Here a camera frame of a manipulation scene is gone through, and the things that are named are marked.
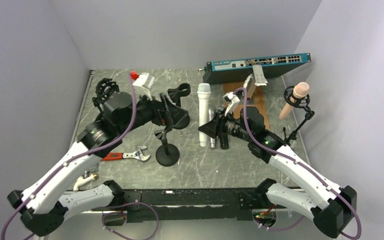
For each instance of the black mic stand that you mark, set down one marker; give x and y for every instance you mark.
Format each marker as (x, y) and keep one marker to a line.
(175, 95)
(167, 154)

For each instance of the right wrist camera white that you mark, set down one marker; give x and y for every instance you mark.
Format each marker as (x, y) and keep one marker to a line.
(232, 101)

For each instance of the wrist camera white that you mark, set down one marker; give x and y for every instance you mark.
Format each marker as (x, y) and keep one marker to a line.
(142, 84)
(232, 101)

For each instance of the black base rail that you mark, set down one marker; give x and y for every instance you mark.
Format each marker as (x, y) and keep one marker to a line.
(190, 204)

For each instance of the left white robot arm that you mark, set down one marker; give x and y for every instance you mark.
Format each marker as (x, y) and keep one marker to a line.
(44, 206)

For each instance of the metal bracket with tube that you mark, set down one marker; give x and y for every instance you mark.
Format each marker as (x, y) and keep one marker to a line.
(255, 79)

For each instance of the shock mount tripod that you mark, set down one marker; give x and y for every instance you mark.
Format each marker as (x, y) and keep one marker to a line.
(293, 135)

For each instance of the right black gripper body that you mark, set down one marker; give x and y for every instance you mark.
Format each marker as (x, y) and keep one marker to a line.
(229, 119)

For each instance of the small brass white fitting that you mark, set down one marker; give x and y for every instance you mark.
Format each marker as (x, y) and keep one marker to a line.
(87, 177)

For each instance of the shock mount stand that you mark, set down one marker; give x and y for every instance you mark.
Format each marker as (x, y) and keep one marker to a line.
(104, 90)

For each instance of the pink microphone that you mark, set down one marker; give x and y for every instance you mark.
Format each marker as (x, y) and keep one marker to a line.
(296, 97)

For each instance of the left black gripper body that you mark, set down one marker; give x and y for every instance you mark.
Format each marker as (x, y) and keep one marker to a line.
(148, 111)

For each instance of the blue network switch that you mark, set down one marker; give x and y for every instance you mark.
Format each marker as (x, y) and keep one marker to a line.
(237, 70)

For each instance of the wooden board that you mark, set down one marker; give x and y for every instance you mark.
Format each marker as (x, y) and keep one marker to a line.
(257, 99)

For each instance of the red handled adjustable wrench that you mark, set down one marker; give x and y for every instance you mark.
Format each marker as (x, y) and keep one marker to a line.
(138, 155)

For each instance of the silver grey microphone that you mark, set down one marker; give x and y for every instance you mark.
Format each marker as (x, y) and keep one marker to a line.
(212, 141)

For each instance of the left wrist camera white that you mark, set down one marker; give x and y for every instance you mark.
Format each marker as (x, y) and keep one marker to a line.
(142, 84)

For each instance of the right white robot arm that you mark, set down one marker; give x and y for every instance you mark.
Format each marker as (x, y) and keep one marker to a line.
(332, 208)

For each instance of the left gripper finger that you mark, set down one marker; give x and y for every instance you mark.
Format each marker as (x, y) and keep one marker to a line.
(177, 119)
(167, 103)

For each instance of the white microphone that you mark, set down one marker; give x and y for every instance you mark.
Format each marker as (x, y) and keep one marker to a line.
(204, 92)

